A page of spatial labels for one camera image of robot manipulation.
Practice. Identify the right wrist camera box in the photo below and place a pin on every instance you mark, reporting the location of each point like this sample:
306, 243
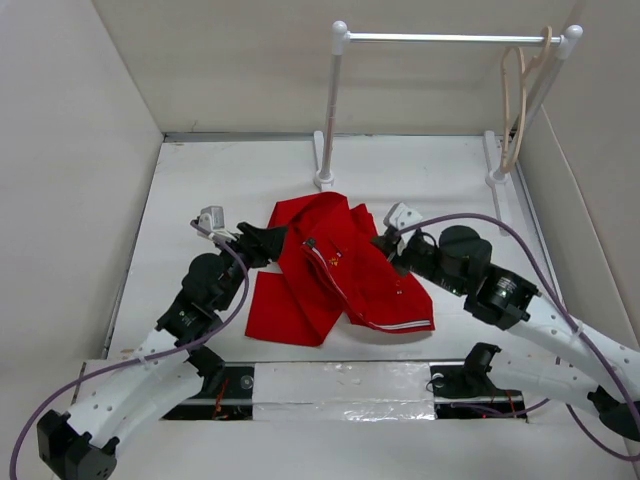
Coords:
402, 216

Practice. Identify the red trousers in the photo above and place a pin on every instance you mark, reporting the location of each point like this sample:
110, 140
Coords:
329, 267

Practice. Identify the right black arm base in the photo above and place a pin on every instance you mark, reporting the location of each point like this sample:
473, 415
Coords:
456, 397

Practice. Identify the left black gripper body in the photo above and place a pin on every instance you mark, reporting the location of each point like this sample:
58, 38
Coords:
253, 255

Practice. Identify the silver tape strip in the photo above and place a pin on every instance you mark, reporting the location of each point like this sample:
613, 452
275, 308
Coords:
342, 391

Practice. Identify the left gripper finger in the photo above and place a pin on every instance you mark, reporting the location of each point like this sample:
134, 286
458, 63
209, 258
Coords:
275, 233
274, 248

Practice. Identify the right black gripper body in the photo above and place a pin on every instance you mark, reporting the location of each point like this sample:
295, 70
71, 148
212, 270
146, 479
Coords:
418, 256

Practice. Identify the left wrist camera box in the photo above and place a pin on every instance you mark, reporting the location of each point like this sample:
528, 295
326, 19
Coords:
211, 218

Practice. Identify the white clothes rack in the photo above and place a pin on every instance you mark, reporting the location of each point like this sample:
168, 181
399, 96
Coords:
529, 67

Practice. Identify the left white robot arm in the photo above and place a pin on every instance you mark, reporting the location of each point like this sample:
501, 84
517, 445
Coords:
171, 365

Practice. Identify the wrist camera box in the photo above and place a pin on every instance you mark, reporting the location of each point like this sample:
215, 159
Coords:
402, 216
211, 218

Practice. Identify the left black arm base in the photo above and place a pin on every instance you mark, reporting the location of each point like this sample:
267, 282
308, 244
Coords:
228, 397

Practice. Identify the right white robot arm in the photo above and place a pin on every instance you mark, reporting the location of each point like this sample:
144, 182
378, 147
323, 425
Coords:
590, 371

